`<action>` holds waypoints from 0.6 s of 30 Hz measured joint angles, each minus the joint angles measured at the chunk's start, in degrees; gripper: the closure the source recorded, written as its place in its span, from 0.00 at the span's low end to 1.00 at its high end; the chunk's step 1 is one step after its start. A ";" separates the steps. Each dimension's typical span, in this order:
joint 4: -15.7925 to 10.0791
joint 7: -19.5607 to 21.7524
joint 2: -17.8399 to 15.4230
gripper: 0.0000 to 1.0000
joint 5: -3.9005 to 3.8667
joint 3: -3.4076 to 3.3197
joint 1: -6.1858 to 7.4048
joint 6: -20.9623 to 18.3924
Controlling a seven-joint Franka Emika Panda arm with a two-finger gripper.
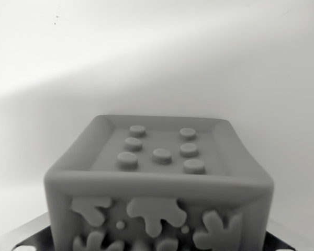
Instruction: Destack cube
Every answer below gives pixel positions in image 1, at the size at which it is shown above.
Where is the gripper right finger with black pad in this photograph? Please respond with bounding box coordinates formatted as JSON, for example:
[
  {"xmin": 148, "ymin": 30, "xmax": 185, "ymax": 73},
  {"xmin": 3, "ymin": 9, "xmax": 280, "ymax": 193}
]
[{"xmin": 263, "ymin": 215, "xmax": 314, "ymax": 251}]

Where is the grey embossed cube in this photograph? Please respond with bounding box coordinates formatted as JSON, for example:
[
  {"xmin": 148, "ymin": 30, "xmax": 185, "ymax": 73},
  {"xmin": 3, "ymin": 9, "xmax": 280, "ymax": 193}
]
[{"xmin": 43, "ymin": 115, "xmax": 275, "ymax": 251}]

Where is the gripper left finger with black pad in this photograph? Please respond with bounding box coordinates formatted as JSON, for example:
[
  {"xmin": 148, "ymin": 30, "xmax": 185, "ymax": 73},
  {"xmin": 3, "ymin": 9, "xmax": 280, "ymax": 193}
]
[{"xmin": 0, "ymin": 211, "xmax": 53, "ymax": 251}]

